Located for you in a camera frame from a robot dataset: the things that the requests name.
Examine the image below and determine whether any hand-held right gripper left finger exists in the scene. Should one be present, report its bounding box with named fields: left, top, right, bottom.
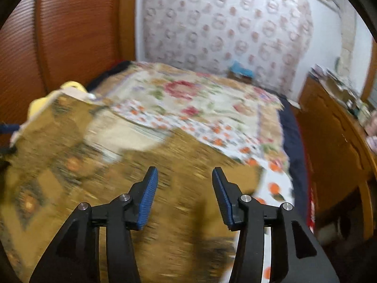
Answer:
left=29, top=166, right=160, bottom=283

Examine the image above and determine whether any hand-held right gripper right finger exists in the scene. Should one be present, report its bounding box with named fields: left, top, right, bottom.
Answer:
left=212, top=167, right=340, bottom=283

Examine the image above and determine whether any brown gold patterned cloth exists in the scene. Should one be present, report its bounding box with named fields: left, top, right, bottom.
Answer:
left=0, top=93, right=264, bottom=283

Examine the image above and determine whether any yellow white pillow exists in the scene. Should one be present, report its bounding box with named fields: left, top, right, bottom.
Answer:
left=27, top=81, right=87, bottom=122

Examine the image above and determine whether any red bed sheet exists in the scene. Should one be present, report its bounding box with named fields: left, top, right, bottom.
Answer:
left=306, top=153, right=316, bottom=232

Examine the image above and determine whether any white orange-print quilt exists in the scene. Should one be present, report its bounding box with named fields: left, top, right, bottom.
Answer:
left=113, top=99, right=295, bottom=283

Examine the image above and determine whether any navy bed cover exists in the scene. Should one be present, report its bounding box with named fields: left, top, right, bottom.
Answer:
left=85, top=60, right=310, bottom=227

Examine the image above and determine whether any floral beige blanket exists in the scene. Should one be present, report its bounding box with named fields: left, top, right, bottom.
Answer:
left=97, top=62, right=283, bottom=160

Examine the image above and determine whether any wooden louvered wardrobe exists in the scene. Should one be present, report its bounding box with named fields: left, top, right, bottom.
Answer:
left=0, top=0, right=137, bottom=124

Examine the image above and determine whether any wooden cabinet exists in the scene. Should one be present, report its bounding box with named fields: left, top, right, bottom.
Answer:
left=297, top=75, right=377, bottom=242

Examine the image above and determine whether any cardboard box with blue top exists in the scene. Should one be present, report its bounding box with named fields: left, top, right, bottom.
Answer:
left=228, top=60, right=254, bottom=83

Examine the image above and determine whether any pile of assorted clutter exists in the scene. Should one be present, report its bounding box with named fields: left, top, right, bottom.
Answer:
left=309, top=63, right=377, bottom=133

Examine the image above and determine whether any pink ring-patterned curtain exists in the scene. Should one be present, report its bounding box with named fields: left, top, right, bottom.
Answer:
left=135, top=0, right=314, bottom=101

